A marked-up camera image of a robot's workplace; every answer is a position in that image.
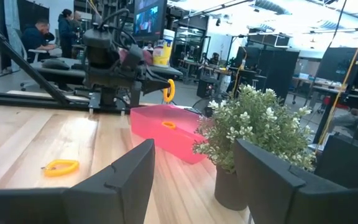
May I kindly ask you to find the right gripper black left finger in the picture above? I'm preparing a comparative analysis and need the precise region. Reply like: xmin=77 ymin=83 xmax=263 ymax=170
xmin=63 ymin=138 xmax=156 ymax=224

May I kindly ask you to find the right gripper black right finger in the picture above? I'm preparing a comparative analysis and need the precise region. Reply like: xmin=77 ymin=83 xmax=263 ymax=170
xmin=233 ymin=138 xmax=338 ymax=224

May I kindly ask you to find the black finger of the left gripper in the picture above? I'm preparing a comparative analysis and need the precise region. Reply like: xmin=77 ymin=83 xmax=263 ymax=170
xmin=141 ymin=83 xmax=169 ymax=95
xmin=142 ymin=65 xmax=172 ymax=86

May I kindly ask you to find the yellow wipes canister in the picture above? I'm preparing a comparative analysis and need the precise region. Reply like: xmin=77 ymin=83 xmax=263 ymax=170
xmin=152 ymin=29 xmax=176 ymax=68

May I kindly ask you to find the computer monitor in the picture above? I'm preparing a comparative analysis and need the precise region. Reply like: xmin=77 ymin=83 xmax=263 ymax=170
xmin=132 ymin=0 xmax=168 ymax=41

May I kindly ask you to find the black computer tower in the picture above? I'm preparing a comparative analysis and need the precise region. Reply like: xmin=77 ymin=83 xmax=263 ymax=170
xmin=196 ymin=77 xmax=220 ymax=100

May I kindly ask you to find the red translucent plastic bin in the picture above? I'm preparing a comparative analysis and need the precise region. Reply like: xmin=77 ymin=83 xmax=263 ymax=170
xmin=129 ymin=104 xmax=211 ymax=165

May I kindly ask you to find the grey side desk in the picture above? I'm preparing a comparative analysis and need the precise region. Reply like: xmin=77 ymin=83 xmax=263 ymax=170
xmin=20 ymin=55 xmax=183 ymax=93

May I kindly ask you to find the person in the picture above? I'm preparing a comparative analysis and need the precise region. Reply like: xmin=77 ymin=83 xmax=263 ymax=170
xmin=71 ymin=11 xmax=83 ymax=47
xmin=20 ymin=18 xmax=57 ymax=65
xmin=57 ymin=8 xmax=76 ymax=58

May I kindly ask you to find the artificial potted plant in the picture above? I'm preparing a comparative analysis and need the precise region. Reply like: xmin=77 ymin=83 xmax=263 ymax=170
xmin=193 ymin=83 xmax=316 ymax=212

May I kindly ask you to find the black equipment box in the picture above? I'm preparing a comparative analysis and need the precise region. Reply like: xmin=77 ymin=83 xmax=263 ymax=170
xmin=314 ymin=133 xmax=358 ymax=189

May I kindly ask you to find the office chair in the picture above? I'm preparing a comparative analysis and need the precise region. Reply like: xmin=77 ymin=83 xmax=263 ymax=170
xmin=14 ymin=29 xmax=58 ymax=93

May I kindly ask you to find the black cabinet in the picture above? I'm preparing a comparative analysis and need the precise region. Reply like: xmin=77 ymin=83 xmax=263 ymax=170
xmin=258 ymin=46 xmax=301 ymax=102

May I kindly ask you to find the black aluminium table frame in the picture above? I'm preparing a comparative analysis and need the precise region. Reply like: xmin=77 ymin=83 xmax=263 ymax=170
xmin=0 ymin=0 xmax=142 ymax=114

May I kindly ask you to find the yellow hanging cable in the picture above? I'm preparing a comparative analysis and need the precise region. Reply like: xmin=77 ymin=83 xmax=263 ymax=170
xmin=315 ymin=0 xmax=358 ymax=153

